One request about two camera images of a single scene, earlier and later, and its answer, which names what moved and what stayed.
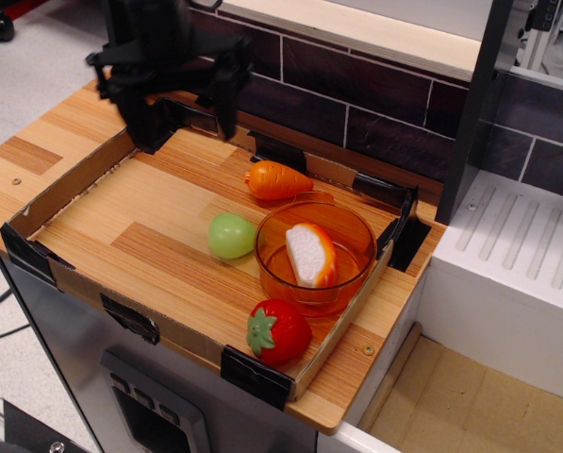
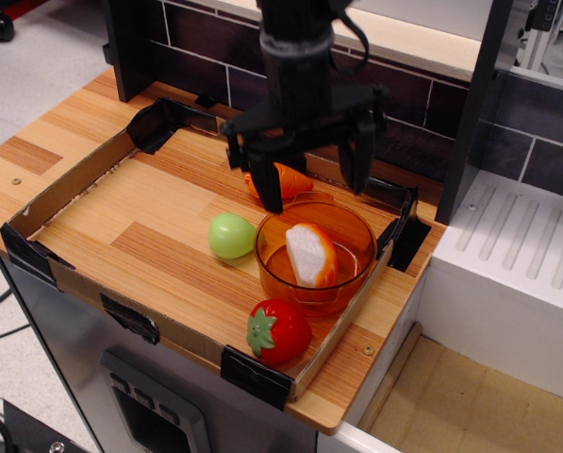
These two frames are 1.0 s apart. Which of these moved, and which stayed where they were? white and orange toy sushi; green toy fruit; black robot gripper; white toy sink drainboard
Moved: black robot gripper
Stayed: white and orange toy sushi; green toy fruit; white toy sink drainboard
